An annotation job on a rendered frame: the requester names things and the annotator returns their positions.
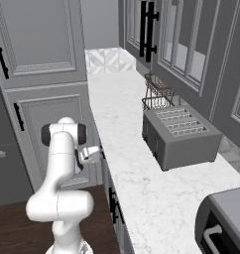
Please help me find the grey tall cabinet door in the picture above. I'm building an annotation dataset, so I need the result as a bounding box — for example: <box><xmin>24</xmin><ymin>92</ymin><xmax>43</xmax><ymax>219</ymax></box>
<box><xmin>0</xmin><ymin>0</ymin><xmax>89</xmax><ymax>89</ymax></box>

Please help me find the grey four-slot toaster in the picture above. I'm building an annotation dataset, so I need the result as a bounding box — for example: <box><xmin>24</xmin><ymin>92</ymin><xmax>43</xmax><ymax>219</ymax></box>
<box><xmin>141</xmin><ymin>104</ymin><xmax>223</xmax><ymax>173</ymax></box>

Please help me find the grey wall cabinet door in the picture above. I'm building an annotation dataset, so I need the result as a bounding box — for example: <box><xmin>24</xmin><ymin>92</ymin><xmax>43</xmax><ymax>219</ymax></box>
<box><xmin>208</xmin><ymin>0</ymin><xmax>240</xmax><ymax>154</ymax></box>
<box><xmin>123</xmin><ymin>0</ymin><xmax>150</xmax><ymax>62</ymax></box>

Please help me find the white toaster oven handle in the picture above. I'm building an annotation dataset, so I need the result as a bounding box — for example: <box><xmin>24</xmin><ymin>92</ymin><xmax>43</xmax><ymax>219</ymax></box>
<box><xmin>202</xmin><ymin>224</ymin><xmax>223</xmax><ymax>254</ymax></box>

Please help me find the grey toaster oven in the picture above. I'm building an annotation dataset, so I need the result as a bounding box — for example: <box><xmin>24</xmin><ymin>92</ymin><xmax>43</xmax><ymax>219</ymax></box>
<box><xmin>193</xmin><ymin>186</ymin><xmax>240</xmax><ymax>254</ymax></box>

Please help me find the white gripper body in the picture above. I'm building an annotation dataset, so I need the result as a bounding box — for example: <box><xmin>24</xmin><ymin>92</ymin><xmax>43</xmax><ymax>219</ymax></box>
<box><xmin>78</xmin><ymin>144</ymin><xmax>104</xmax><ymax>165</ymax></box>

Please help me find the grey panelled cabinet door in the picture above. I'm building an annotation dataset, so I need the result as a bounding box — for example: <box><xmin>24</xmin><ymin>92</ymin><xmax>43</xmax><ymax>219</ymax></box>
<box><xmin>4</xmin><ymin>81</ymin><xmax>104</xmax><ymax>192</ymax></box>

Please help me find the dark wire basket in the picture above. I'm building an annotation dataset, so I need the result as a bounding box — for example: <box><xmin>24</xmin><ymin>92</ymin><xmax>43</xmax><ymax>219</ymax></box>
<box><xmin>140</xmin><ymin>72</ymin><xmax>177</xmax><ymax>111</ymax></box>

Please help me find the short black cabinet handle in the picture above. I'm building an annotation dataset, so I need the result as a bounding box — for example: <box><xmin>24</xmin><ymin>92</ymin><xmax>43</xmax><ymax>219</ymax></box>
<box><xmin>13</xmin><ymin>102</ymin><xmax>26</xmax><ymax>132</ymax></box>

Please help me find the black wall cabinet handle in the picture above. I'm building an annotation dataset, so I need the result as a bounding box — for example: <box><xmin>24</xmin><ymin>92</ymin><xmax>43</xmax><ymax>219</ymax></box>
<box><xmin>139</xmin><ymin>0</ymin><xmax>149</xmax><ymax>59</ymax></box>
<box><xmin>146</xmin><ymin>1</ymin><xmax>161</xmax><ymax>64</ymax></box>

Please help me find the grey glass-front cabinet door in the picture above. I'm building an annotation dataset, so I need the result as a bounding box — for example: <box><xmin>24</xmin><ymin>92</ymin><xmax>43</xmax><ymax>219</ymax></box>
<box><xmin>156</xmin><ymin>0</ymin><xmax>213</xmax><ymax>97</ymax></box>

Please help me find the grey counter drawer front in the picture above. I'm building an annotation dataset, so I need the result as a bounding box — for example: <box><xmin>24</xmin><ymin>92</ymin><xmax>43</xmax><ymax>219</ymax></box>
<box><xmin>101</xmin><ymin>155</ymin><xmax>137</xmax><ymax>254</ymax></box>

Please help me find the long black cabinet handle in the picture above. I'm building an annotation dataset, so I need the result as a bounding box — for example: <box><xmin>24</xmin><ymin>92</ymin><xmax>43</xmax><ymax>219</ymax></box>
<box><xmin>0</xmin><ymin>41</ymin><xmax>10</xmax><ymax>80</ymax></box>

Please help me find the dark grey fridge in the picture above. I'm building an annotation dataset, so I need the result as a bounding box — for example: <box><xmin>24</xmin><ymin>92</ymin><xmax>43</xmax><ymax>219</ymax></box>
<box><xmin>0</xmin><ymin>65</ymin><xmax>35</xmax><ymax>208</ymax></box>

